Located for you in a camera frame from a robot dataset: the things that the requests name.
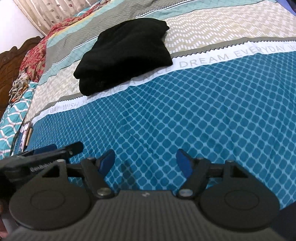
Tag teal patterned pillow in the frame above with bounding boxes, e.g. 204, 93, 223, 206
0, 82, 37, 160

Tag patterned blue bedspread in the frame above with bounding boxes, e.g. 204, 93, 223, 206
26, 1, 295, 207

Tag carved wooden headboard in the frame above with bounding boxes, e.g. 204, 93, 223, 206
0, 36, 42, 118

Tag floral curtain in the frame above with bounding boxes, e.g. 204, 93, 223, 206
14, 0, 100, 36

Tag black pants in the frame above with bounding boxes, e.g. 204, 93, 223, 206
73, 18, 173, 96

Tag red floral blanket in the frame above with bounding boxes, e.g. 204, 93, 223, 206
9, 0, 112, 105

